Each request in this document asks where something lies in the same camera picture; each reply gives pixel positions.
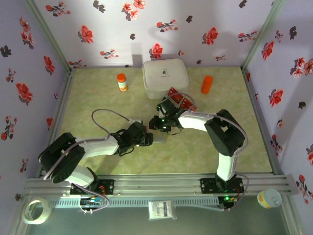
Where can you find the green card holder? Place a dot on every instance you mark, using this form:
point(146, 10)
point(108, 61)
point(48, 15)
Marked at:
point(160, 139)

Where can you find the clear plastic card tray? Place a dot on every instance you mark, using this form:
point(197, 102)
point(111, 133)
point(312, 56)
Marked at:
point(181, 101)

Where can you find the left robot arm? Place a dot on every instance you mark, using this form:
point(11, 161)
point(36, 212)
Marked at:
point(97, 147)

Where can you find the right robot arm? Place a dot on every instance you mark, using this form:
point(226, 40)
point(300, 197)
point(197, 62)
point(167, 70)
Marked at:
point(225, 134)

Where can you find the red VIP card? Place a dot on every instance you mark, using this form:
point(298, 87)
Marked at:
point(188, 104)
point(174, 93)

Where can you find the white medicine case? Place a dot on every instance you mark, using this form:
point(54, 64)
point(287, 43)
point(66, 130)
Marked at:
point(165, 73)

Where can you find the orange cylinder bottle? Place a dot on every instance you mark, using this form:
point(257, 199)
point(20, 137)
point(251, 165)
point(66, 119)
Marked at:
point(207, 84)

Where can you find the orange-capped pill bottle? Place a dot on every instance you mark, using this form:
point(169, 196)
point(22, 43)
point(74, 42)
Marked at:
point(122, 82)

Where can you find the plastic bag with label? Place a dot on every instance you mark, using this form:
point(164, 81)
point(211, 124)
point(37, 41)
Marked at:
point(162, 210)

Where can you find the green circuit board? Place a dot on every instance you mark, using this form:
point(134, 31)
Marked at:
point(91, 202)

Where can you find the black controller box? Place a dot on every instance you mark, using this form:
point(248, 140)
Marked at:
point(227, 199)

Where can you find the clear tape roll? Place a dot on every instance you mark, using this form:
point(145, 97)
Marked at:
point(47, 210)

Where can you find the yellow and white tub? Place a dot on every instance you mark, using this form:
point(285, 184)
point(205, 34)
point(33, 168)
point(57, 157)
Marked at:
point(269, 198)

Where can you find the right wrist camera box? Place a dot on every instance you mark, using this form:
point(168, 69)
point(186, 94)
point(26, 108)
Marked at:
point(160, 113)

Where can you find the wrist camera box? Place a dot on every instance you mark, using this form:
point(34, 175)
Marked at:
point(137, 121)
point(160, 113)

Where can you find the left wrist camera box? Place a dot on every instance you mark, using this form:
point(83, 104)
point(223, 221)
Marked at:
point(137, 121)

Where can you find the aluminium front rail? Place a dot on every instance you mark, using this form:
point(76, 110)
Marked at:
point(156, 183)

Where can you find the aluminium side rail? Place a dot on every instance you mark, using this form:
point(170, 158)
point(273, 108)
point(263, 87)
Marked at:
point(249, 85)
point(61, 105)

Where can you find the aluminium frame post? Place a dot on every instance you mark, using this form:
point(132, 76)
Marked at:
point(261, 36)
point(15, 220)
point(291, 218)
point(50, 36)

